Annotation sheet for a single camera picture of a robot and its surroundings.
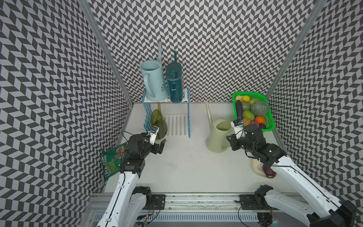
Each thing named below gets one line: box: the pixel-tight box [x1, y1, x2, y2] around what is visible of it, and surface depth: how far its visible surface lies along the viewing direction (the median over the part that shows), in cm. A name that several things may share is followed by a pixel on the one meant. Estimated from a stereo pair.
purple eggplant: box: [235, 99, 243, 122], surface depth 106 cm
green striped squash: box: [242, 109, 255, 122], surface depth 101 cm
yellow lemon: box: [242, 95, 251, 102], surface depth 112 cm
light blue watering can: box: [139, 41, 169, 102], surface depth 74 cm
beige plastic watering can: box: [205, 100, 233, 153], surface depth 81 cm
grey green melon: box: [250, 100, 268, 117], surface depth 99 cm
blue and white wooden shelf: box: [141, 88, 191, 139], surface depth 101 cm
